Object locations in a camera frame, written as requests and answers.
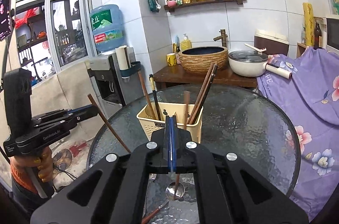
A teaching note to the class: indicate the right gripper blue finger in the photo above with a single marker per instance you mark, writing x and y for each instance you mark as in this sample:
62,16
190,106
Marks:
167,142
175,143

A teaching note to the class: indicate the round silver spoon wooden handle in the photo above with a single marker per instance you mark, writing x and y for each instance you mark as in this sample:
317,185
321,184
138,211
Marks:
174,191

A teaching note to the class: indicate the brown wooden chopstick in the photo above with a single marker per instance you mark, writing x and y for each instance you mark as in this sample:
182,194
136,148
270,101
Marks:
186,111
104,119

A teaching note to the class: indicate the left hand yellow nails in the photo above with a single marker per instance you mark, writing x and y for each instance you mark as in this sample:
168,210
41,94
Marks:
43,163

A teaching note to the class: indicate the brown wooden counter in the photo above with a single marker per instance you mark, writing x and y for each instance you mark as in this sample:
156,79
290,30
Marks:
177,75

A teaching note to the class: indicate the dog print cushion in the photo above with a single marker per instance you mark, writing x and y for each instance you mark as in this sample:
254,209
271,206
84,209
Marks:
69,160

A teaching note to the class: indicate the yellow mug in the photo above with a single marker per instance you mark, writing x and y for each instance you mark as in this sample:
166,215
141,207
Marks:
171,59

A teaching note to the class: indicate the woven basin sink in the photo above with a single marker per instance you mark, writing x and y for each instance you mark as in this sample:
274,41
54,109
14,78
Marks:
198,60

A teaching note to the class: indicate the teal cup holder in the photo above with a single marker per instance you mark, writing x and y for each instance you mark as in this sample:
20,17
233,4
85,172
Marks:
135,68

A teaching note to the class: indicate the water dispenser machine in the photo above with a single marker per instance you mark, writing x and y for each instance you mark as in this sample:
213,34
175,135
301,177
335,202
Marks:
112,90

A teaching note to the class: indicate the yellow soap dispenser bottle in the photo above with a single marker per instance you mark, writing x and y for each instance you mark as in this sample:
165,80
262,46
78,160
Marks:
185,43

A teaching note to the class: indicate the paper cup stack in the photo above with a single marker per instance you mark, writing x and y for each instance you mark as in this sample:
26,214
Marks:
123,57

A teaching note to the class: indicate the white cooking pot with lid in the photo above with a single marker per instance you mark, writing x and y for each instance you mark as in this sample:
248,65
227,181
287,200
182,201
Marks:
254,63

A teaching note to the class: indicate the bronze faucet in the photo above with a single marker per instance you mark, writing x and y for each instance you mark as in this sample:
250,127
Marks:
222,37

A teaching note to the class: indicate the phone on stand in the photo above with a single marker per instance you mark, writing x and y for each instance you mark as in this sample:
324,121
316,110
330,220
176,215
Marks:
5,19

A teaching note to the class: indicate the green hanging packet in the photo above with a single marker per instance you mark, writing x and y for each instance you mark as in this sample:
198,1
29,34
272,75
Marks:
154,6

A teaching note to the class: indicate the blue water bottle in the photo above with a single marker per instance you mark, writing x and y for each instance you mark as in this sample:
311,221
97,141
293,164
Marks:
107,27

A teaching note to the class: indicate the white brown rice cooker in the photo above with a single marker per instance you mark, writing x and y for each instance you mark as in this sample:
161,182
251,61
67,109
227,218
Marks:
274,43

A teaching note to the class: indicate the purple floral cloth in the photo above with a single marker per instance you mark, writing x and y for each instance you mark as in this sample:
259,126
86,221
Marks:
310,100

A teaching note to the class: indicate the dark glass bottle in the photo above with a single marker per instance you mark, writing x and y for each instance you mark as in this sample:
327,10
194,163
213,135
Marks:
317,36

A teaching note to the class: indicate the yellow roll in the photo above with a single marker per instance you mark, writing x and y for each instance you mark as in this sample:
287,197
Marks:
308,24

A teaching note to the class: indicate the white microwave oven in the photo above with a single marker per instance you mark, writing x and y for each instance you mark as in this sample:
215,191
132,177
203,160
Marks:
332,33

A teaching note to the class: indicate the window with white frame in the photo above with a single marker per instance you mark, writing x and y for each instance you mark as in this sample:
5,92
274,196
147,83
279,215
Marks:
53,35

